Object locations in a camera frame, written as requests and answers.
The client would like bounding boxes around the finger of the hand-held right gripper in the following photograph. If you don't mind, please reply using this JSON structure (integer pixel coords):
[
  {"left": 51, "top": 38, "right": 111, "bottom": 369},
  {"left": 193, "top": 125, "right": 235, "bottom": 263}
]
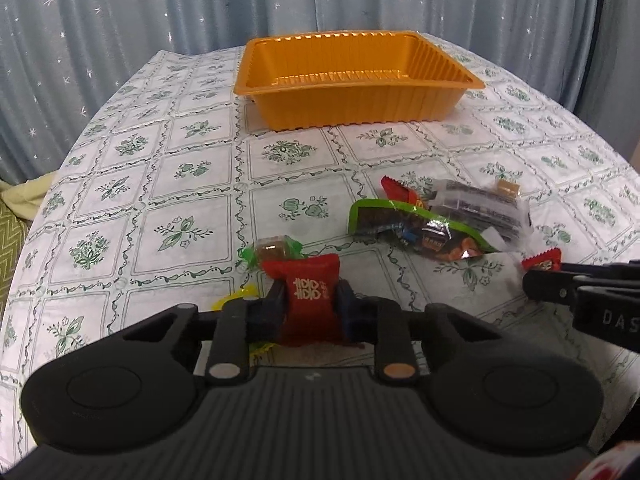
[{"left": 522, "top": 259, "right": 640, "bottom": 307}]

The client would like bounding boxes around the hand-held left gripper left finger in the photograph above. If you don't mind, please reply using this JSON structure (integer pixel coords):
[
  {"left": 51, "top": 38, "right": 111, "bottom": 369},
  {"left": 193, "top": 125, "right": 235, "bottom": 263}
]
[{"left": 107, "top": 280, "right": 288, "bottom": 386}]

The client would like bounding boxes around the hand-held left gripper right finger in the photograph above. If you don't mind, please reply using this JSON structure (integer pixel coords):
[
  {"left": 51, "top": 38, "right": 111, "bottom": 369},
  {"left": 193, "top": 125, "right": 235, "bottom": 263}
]
[{"left": 336, "top": 280, "right": 503, "bottom": 385}]

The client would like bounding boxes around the small red zigzag-edged packet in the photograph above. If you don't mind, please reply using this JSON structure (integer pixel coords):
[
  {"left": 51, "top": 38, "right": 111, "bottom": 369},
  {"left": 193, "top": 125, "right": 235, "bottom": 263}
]
[
  {"left": 380, "top": 176, "right": 426, "bottom": 211},
  {"left": 520, "top": 248, "right": 563, "bottom": 273}
]

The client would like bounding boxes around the yellow-green candy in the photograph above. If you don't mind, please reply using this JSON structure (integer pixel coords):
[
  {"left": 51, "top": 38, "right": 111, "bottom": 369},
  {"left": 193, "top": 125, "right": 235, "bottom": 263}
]
[{"left": 210, "top": 284, "right": 275, "bottom": 356}]

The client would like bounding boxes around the red pillow snack packet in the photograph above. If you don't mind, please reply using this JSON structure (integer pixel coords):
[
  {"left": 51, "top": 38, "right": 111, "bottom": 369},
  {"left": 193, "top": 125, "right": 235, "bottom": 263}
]
[{"left": 261, "top": 254, "right": 343, "bottom": 348}]

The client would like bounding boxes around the brown cake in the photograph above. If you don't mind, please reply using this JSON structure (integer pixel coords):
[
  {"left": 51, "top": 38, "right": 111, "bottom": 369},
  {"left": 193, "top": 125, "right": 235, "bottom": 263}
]
[{"left": 494, "top": 179, "right": 525, "bottom": 200}]

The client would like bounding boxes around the orange plastic tray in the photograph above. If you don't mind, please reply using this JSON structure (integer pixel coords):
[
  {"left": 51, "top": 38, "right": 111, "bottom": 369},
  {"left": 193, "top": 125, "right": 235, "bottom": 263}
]
[{"left": 233, "top": 30, "right": 486, "bottom": 132}]

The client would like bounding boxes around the green-ended wrapped brown candy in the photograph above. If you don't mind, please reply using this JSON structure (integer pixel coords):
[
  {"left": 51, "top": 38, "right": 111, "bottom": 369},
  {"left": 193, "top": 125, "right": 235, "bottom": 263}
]
[{"left": 237, "top": 235, "right": 303, "bottom": 273}]

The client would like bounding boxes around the green-edged snack packet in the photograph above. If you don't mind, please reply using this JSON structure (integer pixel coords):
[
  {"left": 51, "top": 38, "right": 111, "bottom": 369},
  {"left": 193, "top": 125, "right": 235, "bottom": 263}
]
[{"left": 348, "top": 198, "right": 503, "bottom": 263}]

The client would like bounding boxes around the clear packet with black print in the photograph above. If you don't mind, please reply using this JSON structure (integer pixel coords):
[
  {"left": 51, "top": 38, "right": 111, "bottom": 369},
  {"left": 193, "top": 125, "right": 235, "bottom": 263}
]
[{"left": 430, "top": 177, "right": 533, "bottom": 251}]

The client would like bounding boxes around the red white cloth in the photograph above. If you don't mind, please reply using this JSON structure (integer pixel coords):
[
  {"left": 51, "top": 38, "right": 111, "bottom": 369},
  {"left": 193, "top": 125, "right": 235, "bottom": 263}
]
[{"left": 590, "top": 452, "right": 640, "bottom": 480}]

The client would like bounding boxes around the green chevron cushion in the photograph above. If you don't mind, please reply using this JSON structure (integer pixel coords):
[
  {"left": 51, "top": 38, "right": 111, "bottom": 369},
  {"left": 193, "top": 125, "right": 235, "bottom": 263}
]
[{"left": 0, "top": 200, "right": 31, "bottom": 321}]

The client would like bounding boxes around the green zigzag cushion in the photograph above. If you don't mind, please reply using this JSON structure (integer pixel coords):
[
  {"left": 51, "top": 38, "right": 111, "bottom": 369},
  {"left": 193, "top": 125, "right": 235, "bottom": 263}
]
[{"left": 0, "top": 172, "right": 58, "bottom": 221}]

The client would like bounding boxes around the blue-grey star curtain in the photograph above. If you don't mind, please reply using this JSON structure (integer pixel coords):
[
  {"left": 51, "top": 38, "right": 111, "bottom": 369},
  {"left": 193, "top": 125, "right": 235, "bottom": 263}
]
[{"left": 0, "top": 0, "right": 640, "bottom": 188}]

